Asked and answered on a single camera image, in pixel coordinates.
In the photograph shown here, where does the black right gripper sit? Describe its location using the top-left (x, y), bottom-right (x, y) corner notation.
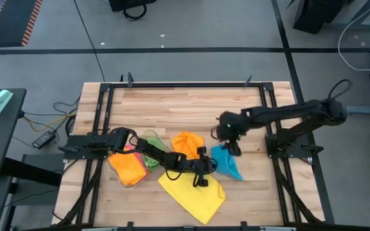
top-left (210, 110), bottom-right (253, 158)

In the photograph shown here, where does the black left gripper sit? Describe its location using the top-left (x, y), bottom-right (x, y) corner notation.
top-left (184, 146), bottom-right (218, 188)

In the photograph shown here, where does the orange microfiber towel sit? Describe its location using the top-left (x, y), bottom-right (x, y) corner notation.
top-left (109, 150), bottom-right (150, 187)
top-left (171, 131), bottom-right (206, 160)

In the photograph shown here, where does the blue microfiber towel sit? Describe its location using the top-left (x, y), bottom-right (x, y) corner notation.
top-left (210, 144), bottom-right (244, 181)

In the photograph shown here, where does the yellow microfiber towel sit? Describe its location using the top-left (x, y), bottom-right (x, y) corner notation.
top-left (157, 171), bottom-right (227, 226)

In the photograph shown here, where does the green microfiber towel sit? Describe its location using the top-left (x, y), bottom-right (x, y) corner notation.
top-left (141, 137), bottom-right (170, 173)

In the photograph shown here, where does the pink microfiber towel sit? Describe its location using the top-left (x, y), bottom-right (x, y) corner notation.
top-left (125, 144), bottom-right (149, 171)

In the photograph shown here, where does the clear plastic bin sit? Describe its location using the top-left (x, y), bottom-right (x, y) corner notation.
top-left (107, 129), bottom-right (172, 189)

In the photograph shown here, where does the grey desk foot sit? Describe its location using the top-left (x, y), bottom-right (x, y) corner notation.
top-left (345, 105), bottom-right (370, 117)

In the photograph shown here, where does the black cabinet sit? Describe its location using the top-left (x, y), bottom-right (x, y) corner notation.
top-left (293, 0), bottom-right (345, 35)

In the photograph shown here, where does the black power adapter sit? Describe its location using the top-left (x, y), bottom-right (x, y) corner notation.
top-left (31, 130), bottom-right (57, 150)

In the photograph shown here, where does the black equipment box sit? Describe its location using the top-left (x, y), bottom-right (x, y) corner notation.
top-left (109, 0), bottom-right (157, 13)

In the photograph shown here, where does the black orange-edged floor mat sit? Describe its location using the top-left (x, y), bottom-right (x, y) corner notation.
top-left (0, 0), bottom-right (44, 49)

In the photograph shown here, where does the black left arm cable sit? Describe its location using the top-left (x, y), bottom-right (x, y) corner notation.
top-left (164, 157), bottom-right (220, 182)

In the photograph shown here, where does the black aluminium table frame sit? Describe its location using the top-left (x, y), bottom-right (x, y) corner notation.
top-left (52, 81), bottom-right (335, 231)

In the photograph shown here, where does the white floor cable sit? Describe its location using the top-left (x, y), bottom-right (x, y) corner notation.
top-left (337, 0), bottom-right (370, 73)

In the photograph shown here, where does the black cable bundle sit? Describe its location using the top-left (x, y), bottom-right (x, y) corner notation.
top-left (11, 96), bottom-right (80, 148)

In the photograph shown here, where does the coiled black cable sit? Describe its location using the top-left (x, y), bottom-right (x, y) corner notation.
top-left (122, 3), bottom-right (148, 22)

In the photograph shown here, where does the yellow cable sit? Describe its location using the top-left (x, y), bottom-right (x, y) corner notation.
top-left (22, 112), bottom-right (76, 133)

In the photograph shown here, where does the grey desk frame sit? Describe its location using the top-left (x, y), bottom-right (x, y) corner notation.
top-left (328, 0), bottom-right (370, 31)

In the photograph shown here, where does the thin black floor cable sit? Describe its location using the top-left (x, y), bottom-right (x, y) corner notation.
top-left (73, 0), bottom-right (106, 83)

